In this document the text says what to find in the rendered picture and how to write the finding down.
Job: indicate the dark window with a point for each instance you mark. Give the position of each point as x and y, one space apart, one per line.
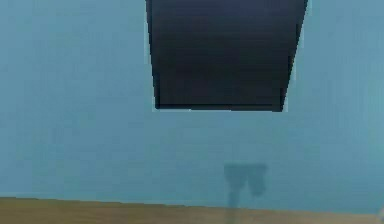
223 53

